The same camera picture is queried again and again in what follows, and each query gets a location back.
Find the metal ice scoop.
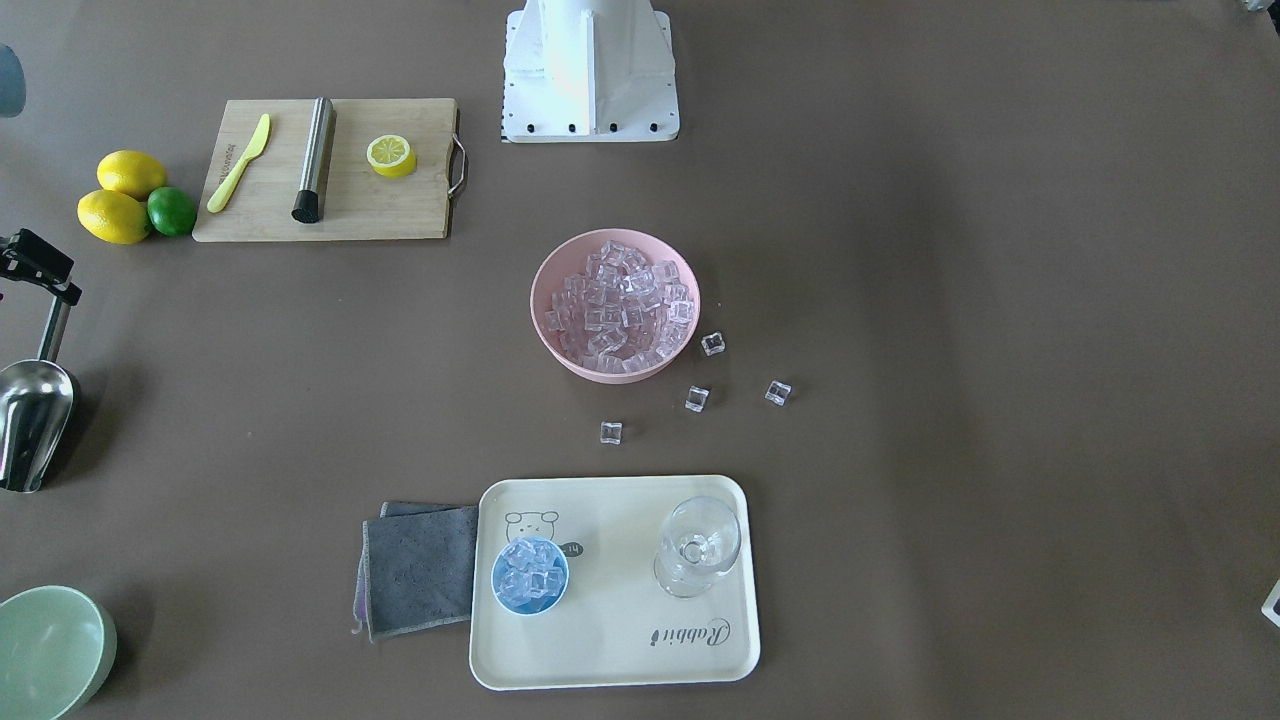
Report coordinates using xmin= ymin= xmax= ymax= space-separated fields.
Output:
xmin=1 ymin=299 xmax=76 ymax=493

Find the pink bowl of ice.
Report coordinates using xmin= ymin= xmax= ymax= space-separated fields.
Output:
xmin=529 ymin=229 xmax=701 ymax=386

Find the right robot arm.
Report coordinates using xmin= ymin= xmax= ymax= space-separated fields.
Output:
xmin=1 ymin=45 xmax=82 ymax=306

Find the light blue cup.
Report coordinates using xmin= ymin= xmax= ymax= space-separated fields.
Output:
xmin=492 ymin=536 xmax=570 ymax=616

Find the loose ice cube near bowl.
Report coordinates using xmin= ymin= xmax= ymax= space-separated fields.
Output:
xmin=699 ymin=331 xmax=727 ymax=357

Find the loose ice cube far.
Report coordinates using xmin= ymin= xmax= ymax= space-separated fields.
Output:
xmin=764 ymin=380 xmax=794 ymax=407

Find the lower yellow lemon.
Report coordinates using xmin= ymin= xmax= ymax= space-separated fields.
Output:
xmin=76 ymin=190 xmax=154 ymax=245

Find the yellow lemon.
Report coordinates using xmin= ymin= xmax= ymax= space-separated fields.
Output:
xmin=96 ymin=149 xmax=168 ymax=201
xmin=76 ymin=190 xmax=154 ymax=245

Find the upper yellow lemon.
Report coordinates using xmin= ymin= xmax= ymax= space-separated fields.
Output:
xmin=96 ymin=149 xmax=168 ymax=201

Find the green lime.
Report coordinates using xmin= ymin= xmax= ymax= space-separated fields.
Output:
xmin=146 ymin=186 xmax=198 ymax=237

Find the yellow plastic knife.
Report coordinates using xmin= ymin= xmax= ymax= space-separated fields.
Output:
xmin=206 ymin=113 xmax=273 ymax=214

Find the steel muddler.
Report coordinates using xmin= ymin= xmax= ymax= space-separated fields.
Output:
xmin=291 ymin=97 xmax=337 ymax=224

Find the bamboo cutting board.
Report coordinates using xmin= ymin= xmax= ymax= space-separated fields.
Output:
xmin=193 ymin=97 xmax=465 ymax=243

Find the half lemon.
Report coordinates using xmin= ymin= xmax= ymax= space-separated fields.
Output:
xmin=366 ymin=135 xmax=417 ymax=178

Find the green bowl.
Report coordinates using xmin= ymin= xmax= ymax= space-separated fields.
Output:
xmin=1 ymin=585 xmax=116 ymax=719

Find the grey folded cloth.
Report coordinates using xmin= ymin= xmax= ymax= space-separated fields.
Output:
xmin=352 ymin=501 xmax=479 ymax=643

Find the cream rabbit tray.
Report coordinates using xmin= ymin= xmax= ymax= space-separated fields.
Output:
xmin=468 ymin=475 xmax=762 ymax=691

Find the clear wine glass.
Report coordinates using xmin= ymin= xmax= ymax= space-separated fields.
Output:
xmin=653 ymin=496 xmax=742 ymax=598

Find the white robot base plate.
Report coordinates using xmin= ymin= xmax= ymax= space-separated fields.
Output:
xmin=500 ymin=1 xmax=681 ymax=143

